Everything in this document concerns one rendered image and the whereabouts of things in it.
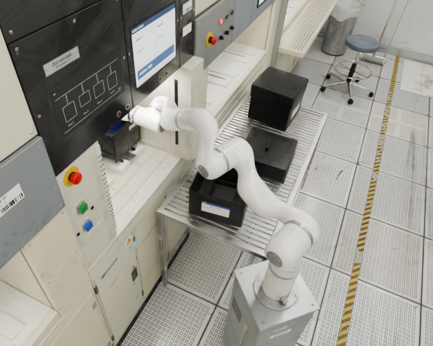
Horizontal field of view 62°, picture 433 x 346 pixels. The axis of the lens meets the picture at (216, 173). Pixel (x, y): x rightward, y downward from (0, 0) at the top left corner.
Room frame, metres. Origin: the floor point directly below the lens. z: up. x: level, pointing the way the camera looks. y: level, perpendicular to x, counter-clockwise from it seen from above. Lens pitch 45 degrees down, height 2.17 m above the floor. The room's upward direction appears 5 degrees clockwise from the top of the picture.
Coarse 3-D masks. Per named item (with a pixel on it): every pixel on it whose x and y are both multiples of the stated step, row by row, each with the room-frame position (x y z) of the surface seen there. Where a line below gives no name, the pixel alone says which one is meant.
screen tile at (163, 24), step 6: (168, 18) 1.32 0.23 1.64; (156, 24) 1.24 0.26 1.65; (162, 24) 1.28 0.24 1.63; (168, 24) 1.32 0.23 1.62; (156, 30) 1.24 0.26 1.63; (162, 30) 1.28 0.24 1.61; (168, 36) 1.32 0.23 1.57; (162, 42) 1.27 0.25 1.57; (168, 42) 1.32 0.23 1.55; (162, 48) 1.27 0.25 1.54
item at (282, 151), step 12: (252, 132) 1.70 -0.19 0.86; (264, 132) 1.71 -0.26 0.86; (252, 144) 1.59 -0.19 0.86; (264, 144) 1.60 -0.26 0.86; (276, 144) 1.61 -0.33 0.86; (288, 144) 1.62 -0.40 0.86; (264, 156) 1.50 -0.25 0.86; (276, 156) 1.51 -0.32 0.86; (288, 156) 1.52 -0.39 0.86; (264, 168) 1.44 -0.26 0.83; (276, 168) 1.41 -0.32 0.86; (288, 168) 1.49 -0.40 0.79; (276, 180) 1.41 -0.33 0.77
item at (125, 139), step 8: (120, 128) 1.30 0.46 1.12; (128, 128) 1.35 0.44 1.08; (136, 128) 1.42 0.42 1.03; (104, 136) 1.26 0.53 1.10; (112, 136) 1.24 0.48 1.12; (120, 136) 1.30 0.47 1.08; (128, 136) 1.35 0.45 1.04; (136, 136) 1.41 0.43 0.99; (104, 144) 1.27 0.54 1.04; (112, 144) 1.25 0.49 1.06; (120, 144) 1.29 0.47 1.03; (128, 144) 1.35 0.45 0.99; (104, 152) 1.27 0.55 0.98; (112, 152) 1.25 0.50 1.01; (120, 152) 1.29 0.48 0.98; (120, 160) 1.30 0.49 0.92
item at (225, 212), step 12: (204, 180) 1.36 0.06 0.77; (216, 180) 1.35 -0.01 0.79; (228, 180) 1.36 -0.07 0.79; (192, 192) 1.12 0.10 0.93; (204, 192) 1.27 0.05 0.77; (216, 192) 1.28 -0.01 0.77; (228, 192) 1.29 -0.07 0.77; (192, 204) 1.12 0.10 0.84; (204, 204) 1.11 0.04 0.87; (216, 204) 1.10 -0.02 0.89; (228, 204) 1.08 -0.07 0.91; (240, 204) 1.07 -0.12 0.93; (204, 216) 1.11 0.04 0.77; (216, 216) 1.09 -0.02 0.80; (228, 216) 1.08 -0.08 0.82; (240, 216) 1.07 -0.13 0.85
